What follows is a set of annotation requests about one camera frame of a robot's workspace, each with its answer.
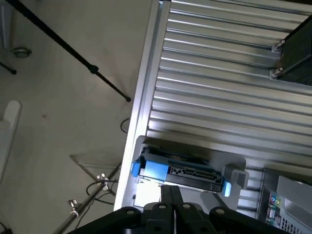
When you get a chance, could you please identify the silver stand pole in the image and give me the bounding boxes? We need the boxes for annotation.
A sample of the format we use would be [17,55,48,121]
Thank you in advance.
[52,162,122,234]

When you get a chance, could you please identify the open PC case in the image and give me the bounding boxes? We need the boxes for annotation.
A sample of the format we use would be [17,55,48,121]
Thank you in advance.
[257,167,312,234]

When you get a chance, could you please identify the white furniture leg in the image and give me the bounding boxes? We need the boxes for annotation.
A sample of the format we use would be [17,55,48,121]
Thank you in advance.
[0,99,22,185]

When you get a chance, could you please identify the black CPU cooler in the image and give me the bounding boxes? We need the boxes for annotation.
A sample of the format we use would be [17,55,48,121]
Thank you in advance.
[271,13,312,86]

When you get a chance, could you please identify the grey round caster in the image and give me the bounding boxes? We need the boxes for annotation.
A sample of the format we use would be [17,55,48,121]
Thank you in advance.
[11,46,32,59]

